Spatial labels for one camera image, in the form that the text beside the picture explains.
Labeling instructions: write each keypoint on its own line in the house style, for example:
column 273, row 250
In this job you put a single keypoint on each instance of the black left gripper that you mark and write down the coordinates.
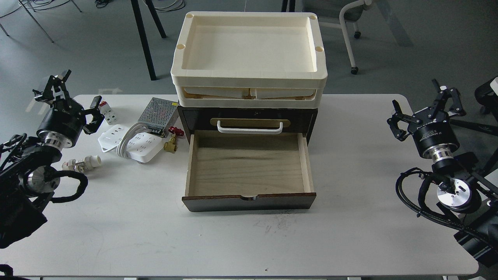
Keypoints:
column 66, row 117

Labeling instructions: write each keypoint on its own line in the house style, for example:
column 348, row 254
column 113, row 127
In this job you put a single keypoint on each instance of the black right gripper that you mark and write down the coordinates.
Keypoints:
column 432, row 132

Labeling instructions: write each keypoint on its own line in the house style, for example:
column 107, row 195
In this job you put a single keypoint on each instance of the white power strip with cable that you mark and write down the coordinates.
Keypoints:
column 136, row 143

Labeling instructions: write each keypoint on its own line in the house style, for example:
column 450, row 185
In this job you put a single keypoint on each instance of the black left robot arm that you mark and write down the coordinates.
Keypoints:
column 28, row 180

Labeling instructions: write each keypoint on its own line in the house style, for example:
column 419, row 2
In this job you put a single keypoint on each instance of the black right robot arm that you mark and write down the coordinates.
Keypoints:
column 454, row 193

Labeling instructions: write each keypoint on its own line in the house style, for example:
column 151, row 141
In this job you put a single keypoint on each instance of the white red circuit breaker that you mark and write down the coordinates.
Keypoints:
column 109, row 115

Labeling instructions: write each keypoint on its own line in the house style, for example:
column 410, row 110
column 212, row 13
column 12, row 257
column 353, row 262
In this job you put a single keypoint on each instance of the white plastic pipe fitting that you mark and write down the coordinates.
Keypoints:
column 82, row 165

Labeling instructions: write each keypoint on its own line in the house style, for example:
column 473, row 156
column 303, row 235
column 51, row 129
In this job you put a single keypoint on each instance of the metal mesh power supply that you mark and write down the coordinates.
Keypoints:
column 159, row 115

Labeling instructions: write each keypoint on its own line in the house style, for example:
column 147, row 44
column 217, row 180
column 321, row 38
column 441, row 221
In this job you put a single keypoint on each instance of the grey metal chair legs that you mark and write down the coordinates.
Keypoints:
column 27, row 6

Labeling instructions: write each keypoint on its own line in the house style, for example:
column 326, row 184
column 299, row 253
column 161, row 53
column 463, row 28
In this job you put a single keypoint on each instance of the black table leg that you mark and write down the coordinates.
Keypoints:
column 142, row 33

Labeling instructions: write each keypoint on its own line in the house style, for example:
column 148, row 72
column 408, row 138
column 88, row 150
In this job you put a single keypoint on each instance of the cream plastic tray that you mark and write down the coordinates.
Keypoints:
column 231, row 59

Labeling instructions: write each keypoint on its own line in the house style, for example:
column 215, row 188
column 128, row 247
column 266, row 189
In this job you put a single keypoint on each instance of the open wooden drawer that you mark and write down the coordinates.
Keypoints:
column 237, row 172

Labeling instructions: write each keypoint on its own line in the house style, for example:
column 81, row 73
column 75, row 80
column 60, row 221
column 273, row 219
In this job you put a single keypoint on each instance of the brass valve red handle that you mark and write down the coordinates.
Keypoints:
column 171, row 145

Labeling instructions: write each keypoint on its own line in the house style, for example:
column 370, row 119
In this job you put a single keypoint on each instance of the white drawer handle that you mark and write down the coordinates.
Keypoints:
column 251, row 131

